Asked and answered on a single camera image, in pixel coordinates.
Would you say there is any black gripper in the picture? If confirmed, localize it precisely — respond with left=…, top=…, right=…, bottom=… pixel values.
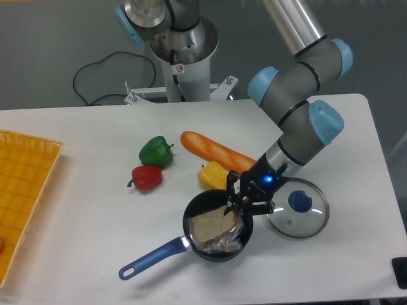
left=223, top=154, right=289, bottom=216

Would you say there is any bagged toast slice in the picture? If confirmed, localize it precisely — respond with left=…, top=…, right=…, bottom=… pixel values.
left=187, top=207, right=244, bottom=254

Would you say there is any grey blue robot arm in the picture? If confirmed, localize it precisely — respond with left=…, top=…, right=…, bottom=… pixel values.
left=115, top=1, right=353, bottom=214

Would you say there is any yellow bell pepper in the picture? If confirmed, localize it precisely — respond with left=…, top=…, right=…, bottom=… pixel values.
left=197, top=161, right=227, bottom=191

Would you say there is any orange baguette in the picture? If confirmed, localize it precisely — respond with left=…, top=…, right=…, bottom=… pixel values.
left=180, top=131, right=256, bottom=173

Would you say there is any glass lid blue knob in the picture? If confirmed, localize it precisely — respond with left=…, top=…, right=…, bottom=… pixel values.
left=267, top=177, right=330, bottom=239

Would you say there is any green bell pepper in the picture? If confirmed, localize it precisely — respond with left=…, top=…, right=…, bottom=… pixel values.
left=139, top=135, right=173, bottom=168

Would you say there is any red bell pepper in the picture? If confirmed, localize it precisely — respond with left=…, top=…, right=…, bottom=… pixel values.
left=127, top=165, right=163, bottom=191

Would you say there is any black device at table edge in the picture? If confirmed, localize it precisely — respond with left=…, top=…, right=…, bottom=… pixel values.
left=391, top=257, right=407, bottom=290

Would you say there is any yellow plastic basket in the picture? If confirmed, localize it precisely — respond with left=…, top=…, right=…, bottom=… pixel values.
left=1, top=130, right=64, bottom=288

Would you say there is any black pot blue handle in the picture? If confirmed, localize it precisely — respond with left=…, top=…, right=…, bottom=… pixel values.
left=118, top=189, right=253, bottom=280

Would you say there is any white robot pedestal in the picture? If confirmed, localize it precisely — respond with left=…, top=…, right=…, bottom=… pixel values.
left=124, top=17, right=238, bottom=104

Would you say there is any black cable on floor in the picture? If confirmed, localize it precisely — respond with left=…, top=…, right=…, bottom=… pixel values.
left=72, top=51, right=157, bottom=106

